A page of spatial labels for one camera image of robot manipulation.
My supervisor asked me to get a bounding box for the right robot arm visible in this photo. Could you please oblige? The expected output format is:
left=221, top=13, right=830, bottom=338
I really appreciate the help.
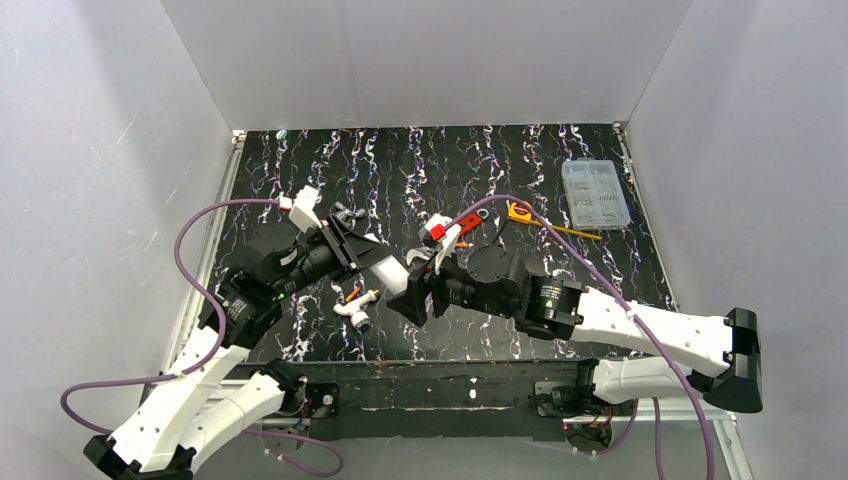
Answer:
left=420, top=245, right=764, bottom=414

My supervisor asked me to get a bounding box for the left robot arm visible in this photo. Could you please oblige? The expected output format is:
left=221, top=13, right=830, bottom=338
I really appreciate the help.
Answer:
left=83, top=217, right=408, bottom=479

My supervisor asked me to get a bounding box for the white plastic valve fitting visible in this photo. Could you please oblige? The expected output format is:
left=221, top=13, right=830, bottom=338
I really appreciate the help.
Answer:
left=333, top=289, right=381, bottom=333

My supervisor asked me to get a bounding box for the yellow tape measure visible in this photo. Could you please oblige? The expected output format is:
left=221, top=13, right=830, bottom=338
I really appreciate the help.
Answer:
left=508, top=202, right=535, bottom=224

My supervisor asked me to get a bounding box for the clear plastic screw box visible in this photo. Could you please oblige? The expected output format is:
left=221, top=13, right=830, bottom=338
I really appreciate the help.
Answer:
left=561, top=159, right=632, bottom=231

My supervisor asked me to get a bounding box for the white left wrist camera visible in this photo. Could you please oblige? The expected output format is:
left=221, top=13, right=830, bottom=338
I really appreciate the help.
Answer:
left=277, top=185, right=323, bottom=232

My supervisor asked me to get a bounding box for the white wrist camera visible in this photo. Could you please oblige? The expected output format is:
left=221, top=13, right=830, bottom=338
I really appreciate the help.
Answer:
left=419, top=213, right=462, bottom=271
left=277, top=185, right=323, bottom=232

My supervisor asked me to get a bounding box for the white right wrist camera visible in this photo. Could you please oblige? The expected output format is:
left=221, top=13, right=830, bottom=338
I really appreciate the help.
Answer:
left=419, top=213, right=462, bottom=271

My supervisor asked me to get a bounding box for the red handled ratchet wrench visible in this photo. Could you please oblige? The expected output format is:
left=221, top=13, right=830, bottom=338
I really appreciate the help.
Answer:
left=458, top=208, right=490, bottom=236

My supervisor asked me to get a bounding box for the black cable tie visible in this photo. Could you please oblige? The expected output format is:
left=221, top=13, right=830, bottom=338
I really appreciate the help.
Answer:
left=491, top=219, right=511, bottom=244

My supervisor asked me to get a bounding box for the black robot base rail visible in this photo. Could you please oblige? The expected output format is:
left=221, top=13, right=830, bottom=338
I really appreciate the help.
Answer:
left=254, top=360, right=589, bottom=441

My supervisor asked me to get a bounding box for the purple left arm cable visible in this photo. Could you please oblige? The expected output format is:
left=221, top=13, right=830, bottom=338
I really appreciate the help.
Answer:
left=59, top=198, right=346, bottom=478

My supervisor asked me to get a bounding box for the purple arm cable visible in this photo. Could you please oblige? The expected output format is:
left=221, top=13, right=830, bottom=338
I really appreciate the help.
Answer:
left=59, top=198, right=346, bottom=478
left=443, top=194, right=718, bottom=480

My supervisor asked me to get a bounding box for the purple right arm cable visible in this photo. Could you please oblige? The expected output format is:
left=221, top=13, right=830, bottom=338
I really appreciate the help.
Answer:
left=443, top=194, right=718, bottom=480

